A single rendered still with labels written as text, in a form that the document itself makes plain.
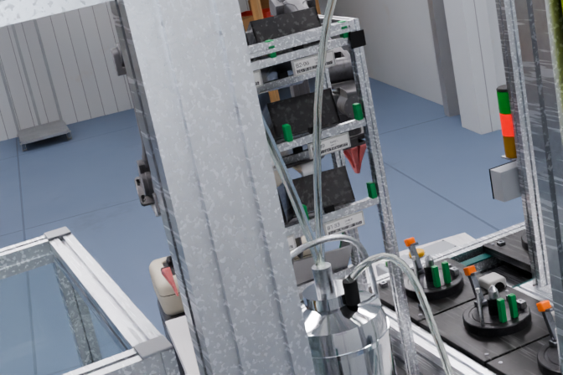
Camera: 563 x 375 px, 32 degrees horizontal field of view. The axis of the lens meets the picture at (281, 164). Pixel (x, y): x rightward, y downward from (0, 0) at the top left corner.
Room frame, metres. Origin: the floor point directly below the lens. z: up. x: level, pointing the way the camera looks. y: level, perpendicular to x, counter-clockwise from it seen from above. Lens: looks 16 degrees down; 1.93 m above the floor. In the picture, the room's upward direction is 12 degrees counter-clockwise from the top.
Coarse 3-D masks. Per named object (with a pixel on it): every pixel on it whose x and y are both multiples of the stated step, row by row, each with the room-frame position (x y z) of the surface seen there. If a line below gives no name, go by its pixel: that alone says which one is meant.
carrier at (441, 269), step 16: (416, 272) 2.04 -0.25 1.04; (432, 272) 2.05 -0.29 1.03; (448, 272) 2.06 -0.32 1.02; (384, 288) 2.14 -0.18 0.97; (432, 288) 2.05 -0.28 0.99; (448, 288) 2.03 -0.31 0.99; (464, 288) 2.05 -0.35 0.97; (384, 304) 2.08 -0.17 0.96; (416, 304) 2.02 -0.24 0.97; (432, 304) 2.01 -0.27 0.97; (448, 304) 1.99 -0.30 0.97; (416, 320) 1.95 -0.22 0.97
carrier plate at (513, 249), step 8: (520, 232) 2.31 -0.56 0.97; (496, 240) 2.29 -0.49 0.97; (504, 240) 2.28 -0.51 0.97; (512, 240) 2.27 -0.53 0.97; (520, 240) 2.26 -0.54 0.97; (488, 248) 2.26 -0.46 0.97; (496, 248) 2.24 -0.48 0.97; (504, 248) 2.23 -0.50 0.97; (512, 248) 2.22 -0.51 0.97; (520, 248) 2.21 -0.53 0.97; (496, 256) 2.23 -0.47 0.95; (504, 256) 2.20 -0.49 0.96; (512, 256) 2.18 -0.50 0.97; (520, 256) 2.17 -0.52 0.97; (528, 256) 2.16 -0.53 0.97; (512, 264) 2.17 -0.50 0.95; (520, 264) 2.14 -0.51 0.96; (528, 264) 2.11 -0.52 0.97
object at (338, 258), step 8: (344, 232) 1.93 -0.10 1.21; (344, 248) 1.90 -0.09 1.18; (328, 256) 1.91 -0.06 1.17; (336, 256) 1.92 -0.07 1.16; (344, 256) 1.93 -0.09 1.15; (296, 264) 1.89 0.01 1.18; (304, 264) 1.90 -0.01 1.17; (312, 264) 1.91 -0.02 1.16; (336, 264) 1.95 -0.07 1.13; (344, 264) 1.96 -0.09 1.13; (296, 272) 1.92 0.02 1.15; (304, 272) 1.93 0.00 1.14; (296, 280) 1.95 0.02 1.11; (304, 280) 1.96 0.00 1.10
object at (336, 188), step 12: (336, 168) 1.86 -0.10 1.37; (300, 180) 1.84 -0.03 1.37; (312, 180) 1.84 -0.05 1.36; (324, 180) 1.85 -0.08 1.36; (336, 180) 1.85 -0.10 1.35; (348, 180) 1.85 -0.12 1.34; (300, 192) 1.83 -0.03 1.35; (312, 192) 1.83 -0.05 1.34; (324, 192) 1.83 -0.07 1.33; (336, 192) 1.84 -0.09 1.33; (348, 192) 1.84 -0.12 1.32; (288, 204) 1.82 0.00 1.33; (312, 204) 1.82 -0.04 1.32; (324, 204) 1.82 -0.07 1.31; (336, 204) 1.97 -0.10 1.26; (288, 216) 1.85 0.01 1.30
